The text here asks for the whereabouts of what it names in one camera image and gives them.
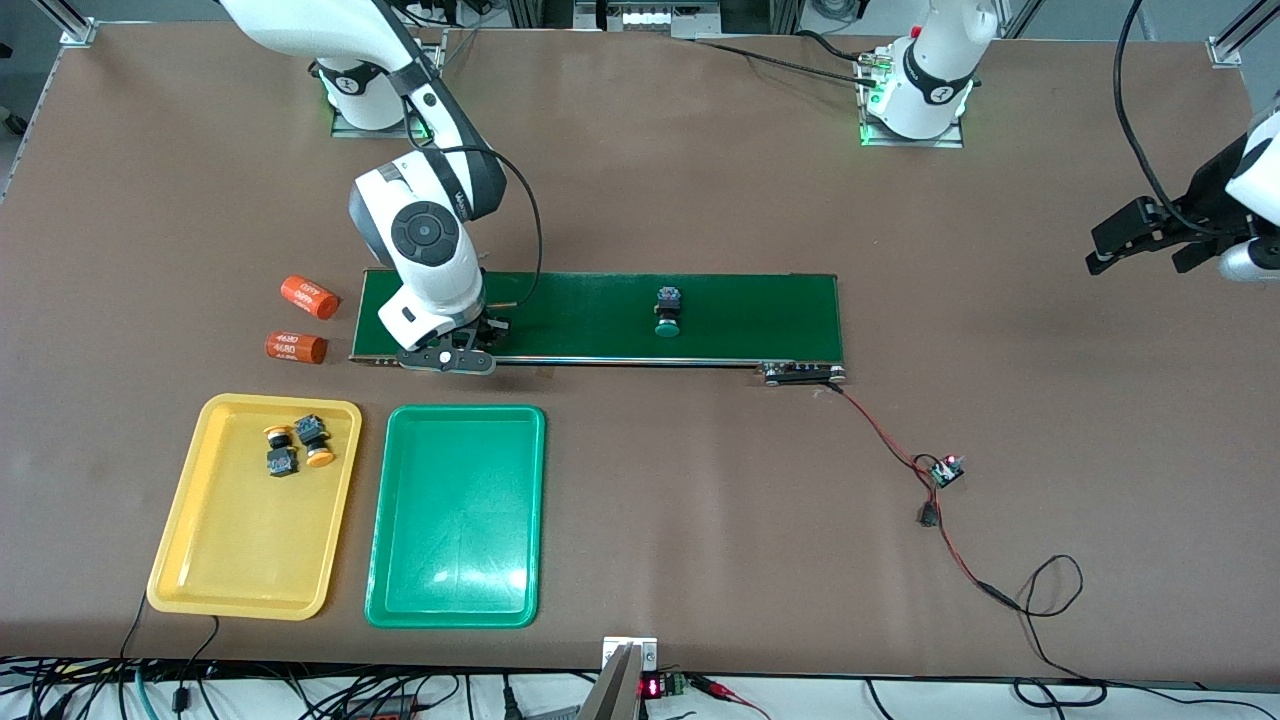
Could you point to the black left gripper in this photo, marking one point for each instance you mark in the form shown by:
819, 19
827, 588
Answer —
1206, 196

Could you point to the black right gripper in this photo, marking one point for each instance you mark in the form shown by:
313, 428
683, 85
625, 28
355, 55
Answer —
490, 325

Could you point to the green push button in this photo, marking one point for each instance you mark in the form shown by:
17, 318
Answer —
668, 328

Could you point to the orange cylinder white print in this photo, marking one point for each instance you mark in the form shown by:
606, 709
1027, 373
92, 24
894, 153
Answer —
295, 347
310, 298

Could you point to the yellow push button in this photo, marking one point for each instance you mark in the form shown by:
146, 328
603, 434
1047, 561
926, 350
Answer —
283, 462
320, 458

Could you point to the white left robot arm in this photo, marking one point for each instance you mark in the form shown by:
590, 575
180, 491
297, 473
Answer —
940, 70

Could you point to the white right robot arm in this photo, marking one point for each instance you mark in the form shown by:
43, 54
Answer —
430, 240

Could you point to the green plastic tray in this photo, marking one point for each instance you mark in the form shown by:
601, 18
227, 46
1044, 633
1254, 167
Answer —
455, 515

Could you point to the aluminium corner profile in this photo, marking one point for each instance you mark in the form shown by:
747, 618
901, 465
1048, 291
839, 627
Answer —
1235, 45
75, 30

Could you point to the green conveyor belt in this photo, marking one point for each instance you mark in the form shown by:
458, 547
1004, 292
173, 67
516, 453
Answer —
750, 310

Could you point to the small green circuit board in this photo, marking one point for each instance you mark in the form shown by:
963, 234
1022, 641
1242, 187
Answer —
946, 471

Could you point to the yellow plastic tray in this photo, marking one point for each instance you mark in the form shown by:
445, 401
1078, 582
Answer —
240, 540

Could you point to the red LED display module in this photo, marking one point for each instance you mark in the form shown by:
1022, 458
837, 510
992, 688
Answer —
652, 687

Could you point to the red clip test lead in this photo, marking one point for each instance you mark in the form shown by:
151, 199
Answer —
715, 686

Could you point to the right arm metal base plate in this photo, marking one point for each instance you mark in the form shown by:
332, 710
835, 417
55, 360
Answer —
370, 133

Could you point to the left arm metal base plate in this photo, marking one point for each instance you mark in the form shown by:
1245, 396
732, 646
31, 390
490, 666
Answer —
910, 142

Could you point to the metal frame with light strip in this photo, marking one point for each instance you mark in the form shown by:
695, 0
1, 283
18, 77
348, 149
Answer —
650, 18

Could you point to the aluminium camera bracket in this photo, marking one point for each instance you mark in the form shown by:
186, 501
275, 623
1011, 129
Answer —
628, 655

